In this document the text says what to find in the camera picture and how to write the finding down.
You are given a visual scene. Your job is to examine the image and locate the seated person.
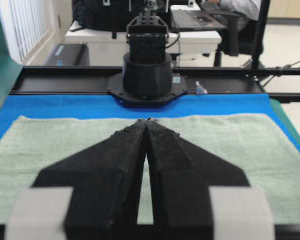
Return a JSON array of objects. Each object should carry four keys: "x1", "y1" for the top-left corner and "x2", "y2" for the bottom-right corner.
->
[{"x1": 200, "y1": 0, "x2": 262, "y2": 33}]

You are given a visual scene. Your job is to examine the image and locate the black office chair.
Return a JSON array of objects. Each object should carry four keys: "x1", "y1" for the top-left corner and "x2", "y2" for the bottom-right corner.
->
[{"x1": 199, "y1": 3, "x2": 258, "y2": 67}]

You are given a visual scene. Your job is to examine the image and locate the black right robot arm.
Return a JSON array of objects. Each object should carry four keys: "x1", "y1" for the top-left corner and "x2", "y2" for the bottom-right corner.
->
[{"x1": 107, "y1": 0, "x2": 188, "y2": 107}]

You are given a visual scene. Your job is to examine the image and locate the black laptop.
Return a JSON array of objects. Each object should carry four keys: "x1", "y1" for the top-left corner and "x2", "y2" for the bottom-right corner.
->
[{"x1": 171, "y1": 9, "x2": 227, "y2": 32}]

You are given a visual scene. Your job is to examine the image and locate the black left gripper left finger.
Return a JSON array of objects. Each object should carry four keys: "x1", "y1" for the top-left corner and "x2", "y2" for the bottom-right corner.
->
[{"x1": 5, "y1": 119, "x2": 148, "y2": 240}]

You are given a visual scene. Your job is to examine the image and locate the white desk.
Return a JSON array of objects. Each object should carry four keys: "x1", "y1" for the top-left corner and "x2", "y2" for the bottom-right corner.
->
[{"x1": 64, "y1": 6, "x2": 223, "y2": 67}]

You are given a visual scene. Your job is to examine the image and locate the black table frame rail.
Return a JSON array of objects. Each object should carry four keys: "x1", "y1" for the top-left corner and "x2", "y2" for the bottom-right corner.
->
[{"x1": 11, "y1": 66, "x2": 300, "y2": 105}]

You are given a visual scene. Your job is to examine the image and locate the black vertical pole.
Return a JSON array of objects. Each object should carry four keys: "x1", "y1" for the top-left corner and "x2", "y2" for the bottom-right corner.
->
[{"x1": 251, "y1": 0, "x2": 271, "y2": 70}]

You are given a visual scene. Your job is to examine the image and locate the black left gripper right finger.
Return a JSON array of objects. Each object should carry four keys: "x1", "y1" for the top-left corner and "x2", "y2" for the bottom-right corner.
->
[{"x1": 145, "y1": 119, "x2": 276, "y2": 240}]

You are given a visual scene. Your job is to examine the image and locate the pale green bath towel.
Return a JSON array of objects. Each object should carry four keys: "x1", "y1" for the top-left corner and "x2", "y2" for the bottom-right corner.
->
[{"x1": 0, "y1": 114, "x2": 300, "y2": 224}]

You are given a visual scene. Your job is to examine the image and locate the blue table cloth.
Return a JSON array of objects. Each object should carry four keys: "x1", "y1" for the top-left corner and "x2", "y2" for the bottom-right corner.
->
[{"x1": 0, "y1": 94, "x2": 300, "y2": 152}]

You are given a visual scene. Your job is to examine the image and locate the black floor case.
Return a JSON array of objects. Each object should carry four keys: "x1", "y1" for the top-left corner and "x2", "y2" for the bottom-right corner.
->
[{"x1": 43, "y1": 43, "x2": 90, "y2": 67}]

